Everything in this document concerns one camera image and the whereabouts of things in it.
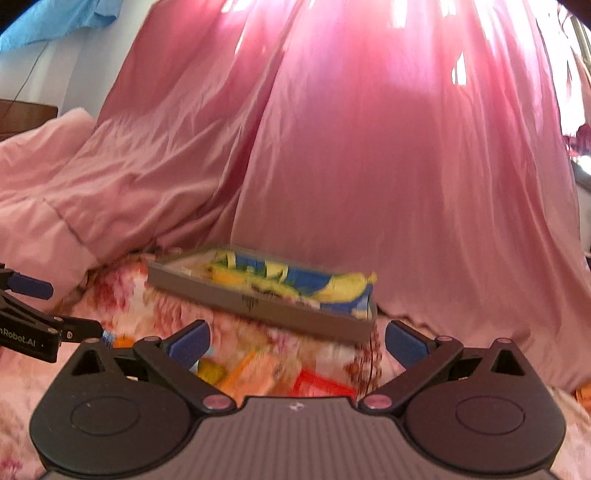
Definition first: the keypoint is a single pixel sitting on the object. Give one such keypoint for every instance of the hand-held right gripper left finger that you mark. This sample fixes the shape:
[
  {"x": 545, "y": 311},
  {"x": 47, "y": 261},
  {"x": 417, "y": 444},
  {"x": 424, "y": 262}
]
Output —
[{"x": 191, "y": 344}]

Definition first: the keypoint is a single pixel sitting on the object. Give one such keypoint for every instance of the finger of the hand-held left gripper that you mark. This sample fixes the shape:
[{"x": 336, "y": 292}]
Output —
[
  {"x": 30, "y": 286},
  {"x": 81, "y": 330}
]

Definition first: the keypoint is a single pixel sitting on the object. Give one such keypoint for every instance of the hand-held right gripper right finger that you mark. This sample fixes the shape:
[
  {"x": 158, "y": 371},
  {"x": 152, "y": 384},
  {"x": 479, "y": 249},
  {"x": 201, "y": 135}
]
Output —
[{"x": 406, "y": 348}]

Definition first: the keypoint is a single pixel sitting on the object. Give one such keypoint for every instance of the grey cardboard tray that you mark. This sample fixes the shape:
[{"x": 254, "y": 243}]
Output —
[{"x": 258, "y": 304}]

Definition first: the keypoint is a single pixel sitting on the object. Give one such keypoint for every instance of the red snack packet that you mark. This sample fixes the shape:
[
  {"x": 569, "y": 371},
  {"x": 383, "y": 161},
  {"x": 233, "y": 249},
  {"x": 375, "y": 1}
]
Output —
[{"x": 323, "y": 385}]

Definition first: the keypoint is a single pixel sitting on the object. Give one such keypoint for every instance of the floral bed sheet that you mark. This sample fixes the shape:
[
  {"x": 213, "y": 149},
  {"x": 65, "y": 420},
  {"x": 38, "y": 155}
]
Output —
[{"x": 138, "y": 304}]

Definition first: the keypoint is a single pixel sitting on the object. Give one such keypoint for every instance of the bread packet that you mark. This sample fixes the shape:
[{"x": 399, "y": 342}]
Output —
[{"x": 261, "y": 374}]

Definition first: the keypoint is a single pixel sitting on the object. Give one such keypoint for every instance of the pink quilt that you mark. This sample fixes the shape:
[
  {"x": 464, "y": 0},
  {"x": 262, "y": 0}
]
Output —
[{"x": 69, "y": 194}]

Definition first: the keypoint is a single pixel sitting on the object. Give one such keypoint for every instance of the wooden headboard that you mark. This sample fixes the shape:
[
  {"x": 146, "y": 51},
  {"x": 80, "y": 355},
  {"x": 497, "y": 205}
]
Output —
[{"x": 23, "y": 117}]

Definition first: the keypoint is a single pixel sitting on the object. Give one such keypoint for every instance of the pink curtain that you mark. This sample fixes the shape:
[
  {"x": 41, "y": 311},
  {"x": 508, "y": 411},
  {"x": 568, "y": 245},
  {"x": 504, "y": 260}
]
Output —
[{"x": 369, "y": 161}]

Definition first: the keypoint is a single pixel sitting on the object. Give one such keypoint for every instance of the blue cloth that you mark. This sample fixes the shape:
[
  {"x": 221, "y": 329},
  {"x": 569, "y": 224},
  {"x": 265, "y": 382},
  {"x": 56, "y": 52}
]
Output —
[{"x": 51, "y": 18}]

